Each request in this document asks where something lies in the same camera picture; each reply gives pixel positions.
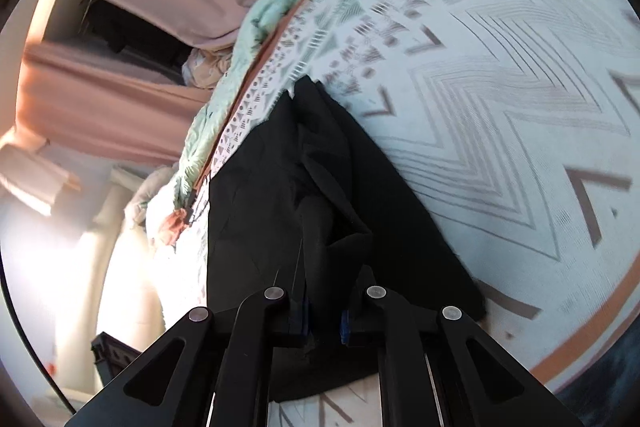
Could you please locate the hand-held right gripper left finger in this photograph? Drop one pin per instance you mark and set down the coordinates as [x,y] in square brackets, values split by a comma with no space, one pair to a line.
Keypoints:
[305,324]

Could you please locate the dark window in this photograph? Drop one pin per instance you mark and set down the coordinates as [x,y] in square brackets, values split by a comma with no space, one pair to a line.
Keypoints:
[130,27]

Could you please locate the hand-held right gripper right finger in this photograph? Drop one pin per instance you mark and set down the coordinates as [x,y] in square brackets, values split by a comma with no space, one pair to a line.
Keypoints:
[345,327]

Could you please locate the white pillow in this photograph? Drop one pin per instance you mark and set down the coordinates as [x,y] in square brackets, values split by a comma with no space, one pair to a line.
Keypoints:
[160,267]

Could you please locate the mint green duvet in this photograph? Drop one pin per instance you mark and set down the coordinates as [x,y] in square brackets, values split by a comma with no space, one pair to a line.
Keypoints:
[210,142]

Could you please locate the beige plush blanket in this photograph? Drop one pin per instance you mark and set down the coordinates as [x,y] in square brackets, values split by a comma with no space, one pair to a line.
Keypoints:
[205,69]

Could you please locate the black plastic crate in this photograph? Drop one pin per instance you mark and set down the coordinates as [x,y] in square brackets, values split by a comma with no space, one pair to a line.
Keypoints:
[115,354]

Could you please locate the black garment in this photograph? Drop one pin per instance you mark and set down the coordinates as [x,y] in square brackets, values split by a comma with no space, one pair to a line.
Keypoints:
[260,207]

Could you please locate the white patterned blanket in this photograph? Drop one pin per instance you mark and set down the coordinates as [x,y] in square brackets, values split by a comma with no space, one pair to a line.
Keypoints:
[500,107]

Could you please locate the brown crumpled cloth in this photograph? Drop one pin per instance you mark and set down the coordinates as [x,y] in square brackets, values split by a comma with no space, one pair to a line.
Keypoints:
[172,227]

